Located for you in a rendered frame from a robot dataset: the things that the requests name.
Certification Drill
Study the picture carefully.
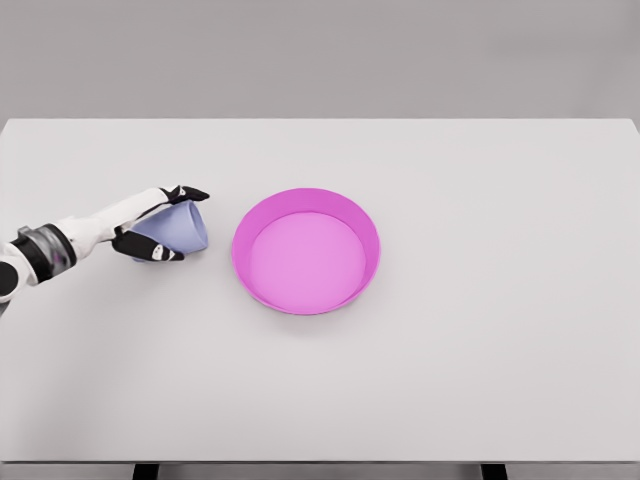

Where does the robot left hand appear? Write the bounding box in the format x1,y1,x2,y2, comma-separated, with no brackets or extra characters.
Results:
87,185,211,262

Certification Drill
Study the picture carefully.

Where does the light purple cup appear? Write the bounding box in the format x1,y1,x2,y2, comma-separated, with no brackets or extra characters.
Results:
130,200,209,264

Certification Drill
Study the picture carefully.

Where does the pink round plate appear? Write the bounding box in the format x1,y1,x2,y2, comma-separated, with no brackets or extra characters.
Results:
231,187,382,317

